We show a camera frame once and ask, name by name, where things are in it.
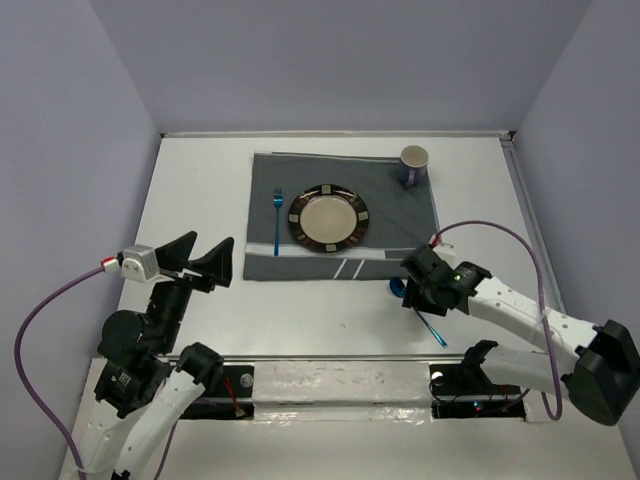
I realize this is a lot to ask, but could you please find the blue metal fork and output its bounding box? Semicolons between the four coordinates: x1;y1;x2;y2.
273;187;284;257

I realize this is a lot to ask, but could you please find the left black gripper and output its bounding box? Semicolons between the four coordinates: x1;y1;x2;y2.
150;228;236;349

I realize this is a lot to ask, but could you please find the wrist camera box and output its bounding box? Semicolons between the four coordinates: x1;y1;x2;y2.
431;236;456;263
120;245;160;283

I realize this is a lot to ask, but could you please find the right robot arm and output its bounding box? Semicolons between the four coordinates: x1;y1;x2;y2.
401;245;639;426

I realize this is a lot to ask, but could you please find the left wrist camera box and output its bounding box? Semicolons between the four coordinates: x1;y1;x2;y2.
120;245;160;283

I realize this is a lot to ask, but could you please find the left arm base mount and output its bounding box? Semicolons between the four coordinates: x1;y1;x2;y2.
181;364;255;421

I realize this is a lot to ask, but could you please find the blue metal spoon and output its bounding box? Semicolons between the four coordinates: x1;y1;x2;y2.
389;277;448;349

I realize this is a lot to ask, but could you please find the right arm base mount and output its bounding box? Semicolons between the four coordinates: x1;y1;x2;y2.
428;340;526;420

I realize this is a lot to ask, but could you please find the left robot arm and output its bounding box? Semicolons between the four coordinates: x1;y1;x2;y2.
62;231;234;479

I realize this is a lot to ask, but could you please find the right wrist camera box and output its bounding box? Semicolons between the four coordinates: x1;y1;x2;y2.
431;236;456;263

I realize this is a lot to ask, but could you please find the black rimmed dinner plate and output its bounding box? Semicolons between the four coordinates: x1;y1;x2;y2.
287;184;370;254

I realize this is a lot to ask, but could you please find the grey striped cloth napkin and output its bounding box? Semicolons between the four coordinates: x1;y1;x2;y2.
243;152;440;282

